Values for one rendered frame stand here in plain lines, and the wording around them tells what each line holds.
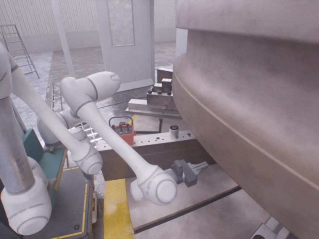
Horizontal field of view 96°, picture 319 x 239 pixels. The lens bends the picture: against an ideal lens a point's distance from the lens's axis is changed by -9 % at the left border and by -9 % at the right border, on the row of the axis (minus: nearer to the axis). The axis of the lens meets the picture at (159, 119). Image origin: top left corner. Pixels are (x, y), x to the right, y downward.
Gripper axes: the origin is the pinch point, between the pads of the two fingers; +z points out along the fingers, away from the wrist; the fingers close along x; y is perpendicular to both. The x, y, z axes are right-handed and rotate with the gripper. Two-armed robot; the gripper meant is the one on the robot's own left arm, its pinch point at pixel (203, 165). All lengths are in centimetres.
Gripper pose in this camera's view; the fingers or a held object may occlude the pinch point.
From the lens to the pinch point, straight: 86.8
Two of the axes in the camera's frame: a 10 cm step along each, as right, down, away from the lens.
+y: 0.0, 8.5, 5.3
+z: 9.2, -2.1, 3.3
